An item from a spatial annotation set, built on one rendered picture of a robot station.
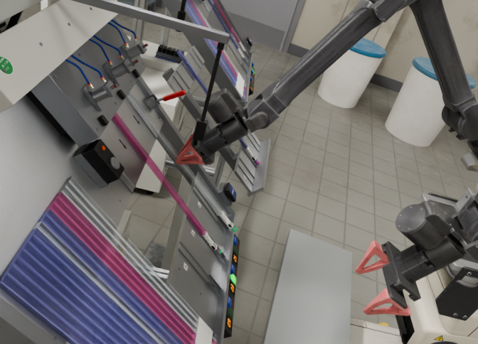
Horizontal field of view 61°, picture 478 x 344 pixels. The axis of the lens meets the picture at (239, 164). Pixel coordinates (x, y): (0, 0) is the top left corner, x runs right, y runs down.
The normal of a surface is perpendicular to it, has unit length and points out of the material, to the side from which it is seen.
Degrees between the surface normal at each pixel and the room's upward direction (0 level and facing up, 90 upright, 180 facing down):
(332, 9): 90
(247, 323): 0
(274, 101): 80
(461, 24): 90
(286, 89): 75
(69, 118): 90
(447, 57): 84
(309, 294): 0
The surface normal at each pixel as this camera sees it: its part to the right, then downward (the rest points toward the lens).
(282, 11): -0.25, 0.51
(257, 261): 0.26, -0.78
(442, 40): 0.00, 0.50
